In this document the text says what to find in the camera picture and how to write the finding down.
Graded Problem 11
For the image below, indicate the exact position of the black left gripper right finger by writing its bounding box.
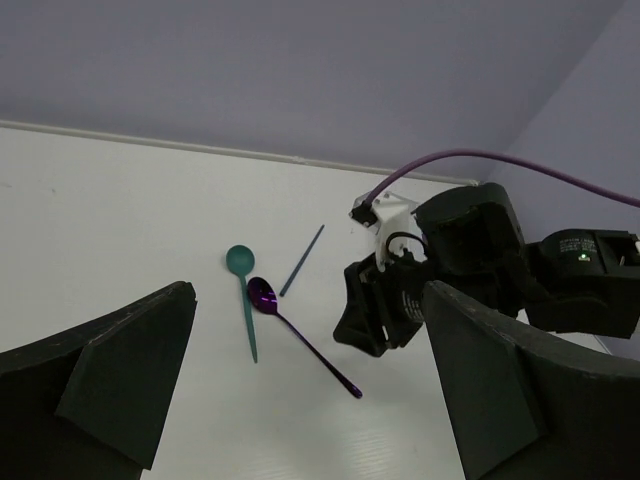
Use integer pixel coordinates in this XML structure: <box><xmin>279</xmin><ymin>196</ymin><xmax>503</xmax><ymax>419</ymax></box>
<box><xmin>423</xmin><ymin>281</ymin><xmax>639</xmax><ymax>479</ymax></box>

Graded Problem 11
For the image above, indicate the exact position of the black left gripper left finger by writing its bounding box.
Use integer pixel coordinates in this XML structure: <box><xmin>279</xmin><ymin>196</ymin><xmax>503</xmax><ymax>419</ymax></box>
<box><xmin>1</xmin><ymin>281</ymin><xmax>196</xmax><ymax>479</ymax></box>

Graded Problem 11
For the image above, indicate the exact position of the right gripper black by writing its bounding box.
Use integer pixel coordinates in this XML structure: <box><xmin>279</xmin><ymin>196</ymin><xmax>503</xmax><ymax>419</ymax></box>
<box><xmin>333</xmin><ymin>183</ymin><xmax>545</xmax><ymax>357</ymax></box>

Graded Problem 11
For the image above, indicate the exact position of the purple iridescent spoon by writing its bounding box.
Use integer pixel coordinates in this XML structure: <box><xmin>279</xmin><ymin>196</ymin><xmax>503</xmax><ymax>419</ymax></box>
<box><xmin>247</xmin><ymin>277</ymin><xmax>363</xmax><ymax>399</ymax></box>

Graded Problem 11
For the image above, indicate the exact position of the teal spoon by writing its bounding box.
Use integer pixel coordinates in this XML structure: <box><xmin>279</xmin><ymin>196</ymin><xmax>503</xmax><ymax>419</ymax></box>
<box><xmin>225</xmin><ymin>244</ymin><xmax>258</xmax><ymax>364</ymax></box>

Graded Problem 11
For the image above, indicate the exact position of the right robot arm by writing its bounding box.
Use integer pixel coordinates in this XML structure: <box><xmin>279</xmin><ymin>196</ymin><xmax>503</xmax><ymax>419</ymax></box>
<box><xmin>333</xmin><ymin>183</ymin><xmax>639</xmax><ymax>357</ymax></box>

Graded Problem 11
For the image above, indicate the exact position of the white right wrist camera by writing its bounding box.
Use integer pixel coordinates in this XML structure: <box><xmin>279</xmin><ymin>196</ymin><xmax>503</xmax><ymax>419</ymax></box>
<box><xmin>349</xmin><ymin>191</ymin><xmax>426</xmax><ymax>272</ymax></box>

